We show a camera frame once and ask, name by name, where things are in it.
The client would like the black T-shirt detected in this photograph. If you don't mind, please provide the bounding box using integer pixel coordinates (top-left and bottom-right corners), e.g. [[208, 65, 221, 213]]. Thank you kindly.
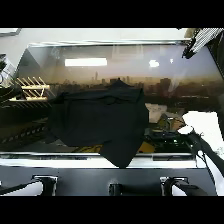
[[46, 79, 150, 169]]

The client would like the silver frame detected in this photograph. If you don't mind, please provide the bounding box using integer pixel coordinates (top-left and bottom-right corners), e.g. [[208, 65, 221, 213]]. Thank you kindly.
[[0, 151, 224, 197]]

